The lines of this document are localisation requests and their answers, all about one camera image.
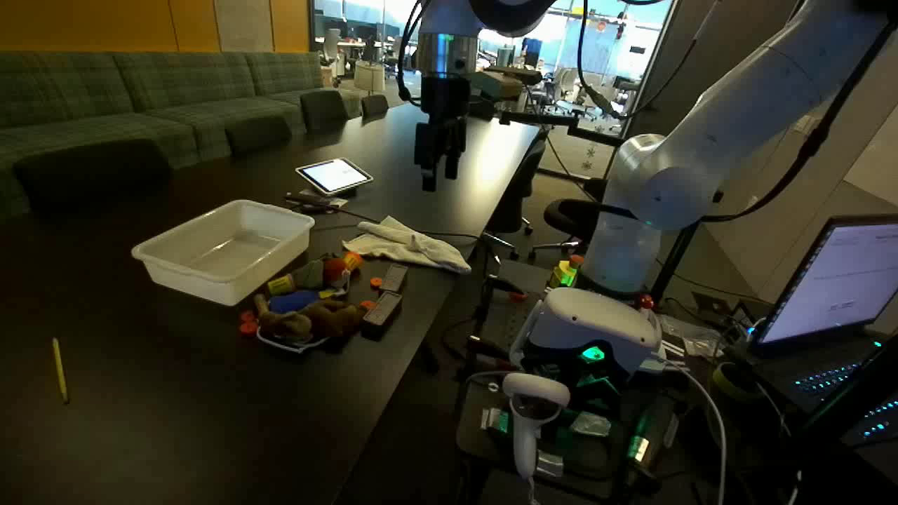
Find dark office chair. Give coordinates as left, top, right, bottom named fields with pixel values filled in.
left=541, top=199, right=600, bottom=256

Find yellow pencil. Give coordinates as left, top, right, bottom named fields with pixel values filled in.
left=52, top=338, right=71, bottom=405

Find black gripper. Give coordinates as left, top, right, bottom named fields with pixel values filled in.
left=415, top=78, right=471, bottom=191

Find white VR controller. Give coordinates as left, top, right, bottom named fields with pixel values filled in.
left=504, top=374, right=571, bottom=482

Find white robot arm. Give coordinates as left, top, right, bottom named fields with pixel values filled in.
left=410, top=0, right=896, bottom=294

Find dark rectangular block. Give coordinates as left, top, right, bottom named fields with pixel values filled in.
left=363, top=266, right=407, bottom=339

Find clear plastic bin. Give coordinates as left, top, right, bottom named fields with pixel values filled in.
left=132, top=199, right=316, bottom=306

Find blue toy piece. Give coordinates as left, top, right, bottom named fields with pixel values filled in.
left=266, top=290, right=321, bottom=314

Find green plaid sofa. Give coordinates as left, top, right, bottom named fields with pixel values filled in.
left=0, top=50, right=330, bottom=219

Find tablet with lit screen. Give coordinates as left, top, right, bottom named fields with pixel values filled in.
left=296, top=157, right=370, bottom=196

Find orange red plush toy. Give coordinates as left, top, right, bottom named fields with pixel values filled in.
left=323, top=252, right=363, bottom=287

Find open laptop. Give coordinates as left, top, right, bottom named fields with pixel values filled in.
left=742, top=216, right=898, bottom=415

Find white terry cloth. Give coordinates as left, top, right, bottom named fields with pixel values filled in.
left=345, top=216, right=471, bottom=276

